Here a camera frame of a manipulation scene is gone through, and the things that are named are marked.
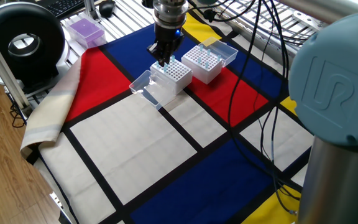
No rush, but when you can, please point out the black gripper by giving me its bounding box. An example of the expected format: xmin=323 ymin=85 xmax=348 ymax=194
xmin=147 ymin=24 xmax=186 ymax=68

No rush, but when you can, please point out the black keyboard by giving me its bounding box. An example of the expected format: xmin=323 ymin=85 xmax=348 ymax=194
xmin=40 ymin=0 xmax=88 ymax=18

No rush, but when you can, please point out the white pipette tip box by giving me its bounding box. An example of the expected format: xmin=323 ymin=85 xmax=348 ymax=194
xmin=181 ymin=36 xmax=239 ymax=85
xmin=129 ymin=57 xmax=194 ymax=110

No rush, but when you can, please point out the aluminium profile frame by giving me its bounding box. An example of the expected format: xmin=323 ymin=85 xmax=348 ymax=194
xmin=0 ymin=18 xmax=33 ymax=118

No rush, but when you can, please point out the black computer mouse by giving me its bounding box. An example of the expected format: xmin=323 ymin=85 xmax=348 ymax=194
xmin=99 ymin=0 xmax=117 ymax=19

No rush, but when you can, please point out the colour block tablecloth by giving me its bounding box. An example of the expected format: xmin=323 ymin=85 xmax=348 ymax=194
xmin=34 ymin=12 xmax=315 ymax=224

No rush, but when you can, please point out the silver metal mounting plate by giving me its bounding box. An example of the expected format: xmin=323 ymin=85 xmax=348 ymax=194
xmin=292 ymin=9 xmax=326 ymax=32

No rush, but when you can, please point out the clear box purple tip rack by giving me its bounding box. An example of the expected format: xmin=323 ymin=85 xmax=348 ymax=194
xmin=65 ymin=15 xmax=108 ymax=50

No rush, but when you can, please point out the black round machine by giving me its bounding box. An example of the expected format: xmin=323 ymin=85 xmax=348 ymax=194
xmin=0 ymin=1 xmax=67 ymax=88

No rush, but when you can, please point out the thin black floor cable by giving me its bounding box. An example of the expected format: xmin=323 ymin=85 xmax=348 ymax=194
xmin=8 ymin=101 xmax=27 ymax=129

